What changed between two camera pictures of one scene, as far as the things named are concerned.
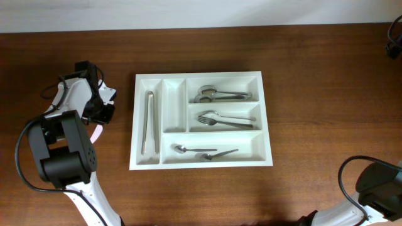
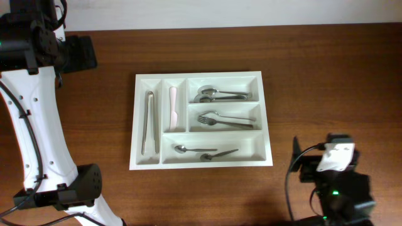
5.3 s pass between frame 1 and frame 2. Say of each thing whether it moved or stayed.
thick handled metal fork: stayed
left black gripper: moved
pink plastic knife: moved
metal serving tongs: stayed
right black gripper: moved
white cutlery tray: stayed
